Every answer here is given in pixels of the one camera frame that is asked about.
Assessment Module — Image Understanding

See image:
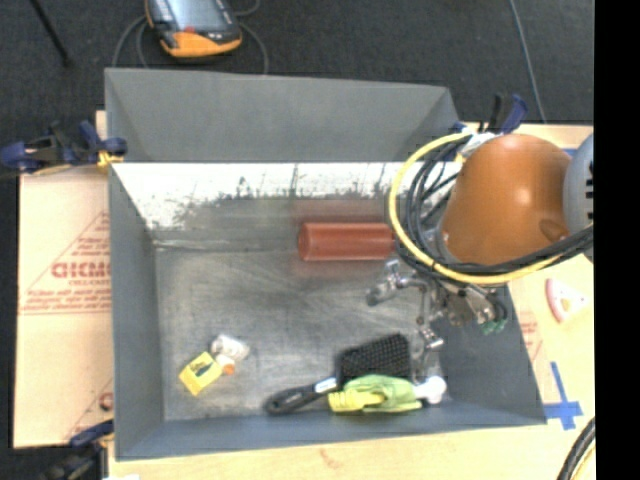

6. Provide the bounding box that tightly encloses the pink triangular toy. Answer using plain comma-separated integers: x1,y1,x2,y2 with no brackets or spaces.
544,277,590,324

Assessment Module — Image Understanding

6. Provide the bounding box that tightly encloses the red-brown flat block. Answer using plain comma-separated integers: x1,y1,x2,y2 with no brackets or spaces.
298,221,397,263

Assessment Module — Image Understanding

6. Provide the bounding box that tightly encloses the brown cardboard board red print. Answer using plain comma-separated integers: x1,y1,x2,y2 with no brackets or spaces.
12,163,116,449

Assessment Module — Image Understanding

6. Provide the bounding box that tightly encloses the grey metal bin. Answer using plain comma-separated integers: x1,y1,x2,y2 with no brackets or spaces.
103,67,547,462

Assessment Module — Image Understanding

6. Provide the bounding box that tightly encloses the black hairbrush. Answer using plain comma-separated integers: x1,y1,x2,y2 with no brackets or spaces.
263,333,414,416

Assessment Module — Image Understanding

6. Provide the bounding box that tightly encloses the yellow-green cloth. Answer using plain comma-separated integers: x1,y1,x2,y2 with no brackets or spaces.
327,373,424,415

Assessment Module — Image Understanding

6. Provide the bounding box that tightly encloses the white round object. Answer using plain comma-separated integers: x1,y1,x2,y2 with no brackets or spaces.
414,375,448,406

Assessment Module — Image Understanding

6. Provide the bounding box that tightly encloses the small yellow box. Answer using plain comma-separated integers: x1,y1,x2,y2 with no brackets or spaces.
178,351,224,397

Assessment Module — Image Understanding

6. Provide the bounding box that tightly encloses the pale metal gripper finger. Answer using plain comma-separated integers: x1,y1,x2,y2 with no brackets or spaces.
365,259,414,308
410,325,446,385

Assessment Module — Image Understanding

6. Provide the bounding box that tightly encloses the white and orange small toy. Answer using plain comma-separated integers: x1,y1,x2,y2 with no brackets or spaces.
209,334,251,376

